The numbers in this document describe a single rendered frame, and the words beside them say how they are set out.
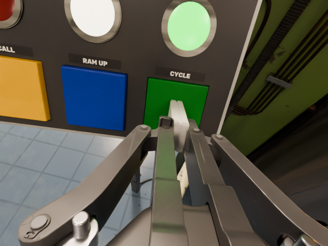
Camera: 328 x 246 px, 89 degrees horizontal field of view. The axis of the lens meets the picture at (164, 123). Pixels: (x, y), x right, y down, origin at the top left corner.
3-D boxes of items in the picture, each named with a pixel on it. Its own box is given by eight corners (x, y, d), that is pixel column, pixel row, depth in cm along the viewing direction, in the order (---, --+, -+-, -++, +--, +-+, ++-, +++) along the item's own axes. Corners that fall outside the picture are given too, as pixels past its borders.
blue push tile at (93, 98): (123, 131, 22) (126, 75, 19) (65, 124, 22) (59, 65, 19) (126, 126, 24) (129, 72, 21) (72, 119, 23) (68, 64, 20)
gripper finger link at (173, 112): (175, 152, 16) (167, 151, 16) (172, 121, 22) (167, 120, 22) (181, 123, 14) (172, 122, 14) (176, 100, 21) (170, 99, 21)
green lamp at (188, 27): (197, 60, 18) (211, 17, 15) (160, 45, 19) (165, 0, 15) (207, 48, 20) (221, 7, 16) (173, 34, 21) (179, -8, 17)
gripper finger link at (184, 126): (181, 123, 14) (189, 125, 14) (176, 100, 21) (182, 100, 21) (175, 152, 16) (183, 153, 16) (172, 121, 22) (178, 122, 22)
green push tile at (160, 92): (196, 140, 23) (210, 86, 20) (142, 133, 23) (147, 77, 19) (194, 133, 25) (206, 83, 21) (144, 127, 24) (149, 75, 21)
